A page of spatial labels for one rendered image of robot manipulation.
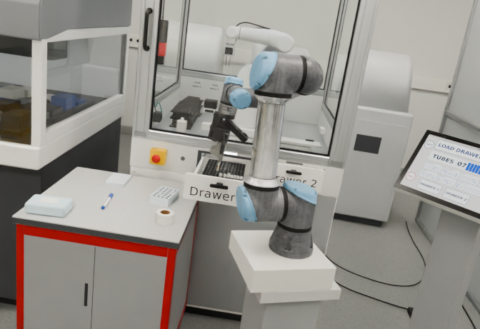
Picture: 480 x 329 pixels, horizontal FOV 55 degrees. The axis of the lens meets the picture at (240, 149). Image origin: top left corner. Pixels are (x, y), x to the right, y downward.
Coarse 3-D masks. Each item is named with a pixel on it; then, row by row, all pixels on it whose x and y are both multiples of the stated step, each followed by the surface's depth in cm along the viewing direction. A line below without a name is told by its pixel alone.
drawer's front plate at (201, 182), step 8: (192, 176) 185; (200, 176) 185; (208, 176) 185; (184, 184) 186; (192, 184) 186; (200, 184) 186; (208, 184) 186; (224, 184) 185; (232, 184) 185; (240, 184) 185; (184, 192) 187; (192, 192) 187; (208, 192) 187; (216, 192) 186; (224, 192) 186; (232, 192) 186; (200, 200) 188; (208, 200) 188; (216, 200) 187; (232, 200) 187
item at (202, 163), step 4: (204, 156) 221; (204, 160) 220; (208, 160) 220; (224, 160) 220; (228, 160) 220; (200, 164) 209; (204, 164) 221; (248, 164) 219; (196, 168) 202; (200, 168) 210; (248, 168) 220; (196, 172) 198; (200, 172) 212; (244, 172) 221; (248, 172) 220; (244, 176) 218
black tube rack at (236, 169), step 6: (210, 162) 212; (216, 162) 213; (222, 162) 214; (228, 162) 216; (204, 168) 202; (210, 168) 203; (222, 168) 205; (228, 168) 207; (234, 168) 208; (240, 168) 209; (216, 174) 198; (222, 174) 198; (234, 174) 200; (240, 174) 201
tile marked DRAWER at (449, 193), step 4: (448, 188) 184; (444, 192) 184; (448, 192) 183; (452, 192) 182; (456, 192) 181; (460, 192) 181; (444, 196) 183; (448, 196) 182; (452, 196) 181; (456, 196) 180; (460, 196) 180; (464, 196) 179; (468, 196) 178; (452, 200) 180; (456, 200) 180; (460, 200) 179; (464, 200) 178; (468, 200) 178; (464, 204) 177
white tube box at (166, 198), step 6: (162, 186) 203; (156, 192) 197; (162, 192) 197; (168, 192) 198; (174, 192) 200; (150, 198) 192; (156, 198) 192; (162, 198) 191; (168, 198) 191; (174, 198) 198; (156, 204) 192; (162, 204) 192; (168, 204) 191
